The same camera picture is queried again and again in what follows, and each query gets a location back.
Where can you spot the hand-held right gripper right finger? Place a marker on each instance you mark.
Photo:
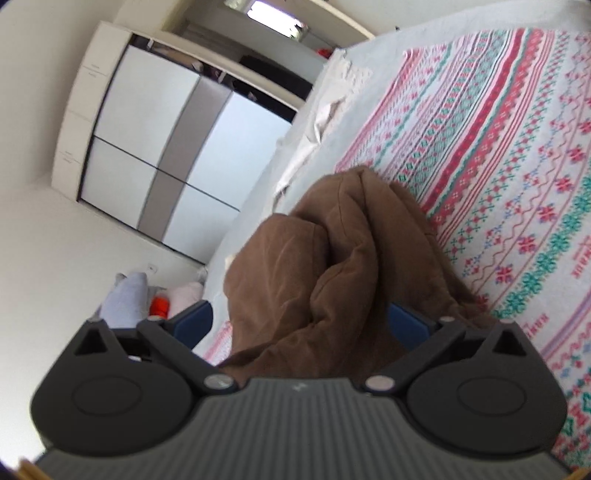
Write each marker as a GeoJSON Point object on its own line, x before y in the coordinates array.
{"type": "Point", "coordinates": [407, 324]}

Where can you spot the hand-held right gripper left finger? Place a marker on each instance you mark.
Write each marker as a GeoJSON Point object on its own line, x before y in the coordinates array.
{"type": "Point", "coordinates": [194, 319]}

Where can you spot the brown jacket with beige lining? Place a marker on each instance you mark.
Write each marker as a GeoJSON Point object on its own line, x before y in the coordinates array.
{"type": "Point", "coordinates": [323, 258]}

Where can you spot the pink pillow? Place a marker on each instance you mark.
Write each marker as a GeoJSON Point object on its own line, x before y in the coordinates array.
{"type": "Point", "coordinates": [184, 295]}

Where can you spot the red green patterned blanket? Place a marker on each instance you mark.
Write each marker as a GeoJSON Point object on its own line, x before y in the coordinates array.
{"type": "Point", "coordinates": [508, 161]}

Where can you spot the white and grey wardrobe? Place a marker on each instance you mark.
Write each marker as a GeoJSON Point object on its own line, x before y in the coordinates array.
{"type": "Point", "coordinates": [138, 115]}

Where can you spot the white crumpled cloth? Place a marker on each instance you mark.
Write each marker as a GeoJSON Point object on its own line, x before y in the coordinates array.
{"type": "Point", "coordinates": [341, 76]}

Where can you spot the bed with grey sheet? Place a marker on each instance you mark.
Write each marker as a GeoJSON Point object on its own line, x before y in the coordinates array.
{"type": "Point", "coordinates": [415, 37]}

